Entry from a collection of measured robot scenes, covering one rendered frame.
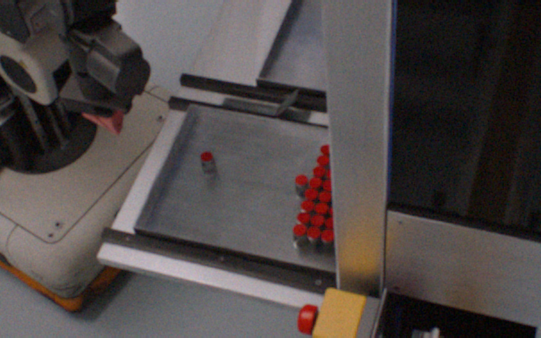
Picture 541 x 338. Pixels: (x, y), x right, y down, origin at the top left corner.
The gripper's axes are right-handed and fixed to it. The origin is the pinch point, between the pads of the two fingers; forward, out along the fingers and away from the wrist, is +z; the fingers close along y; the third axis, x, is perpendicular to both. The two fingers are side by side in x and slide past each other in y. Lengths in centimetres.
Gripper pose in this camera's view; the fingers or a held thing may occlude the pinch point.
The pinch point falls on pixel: (117, 128)
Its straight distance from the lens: 129.7
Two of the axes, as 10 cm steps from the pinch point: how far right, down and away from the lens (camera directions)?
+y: 9.4, 1.9, -2.7
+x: 3.1, -7.8, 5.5
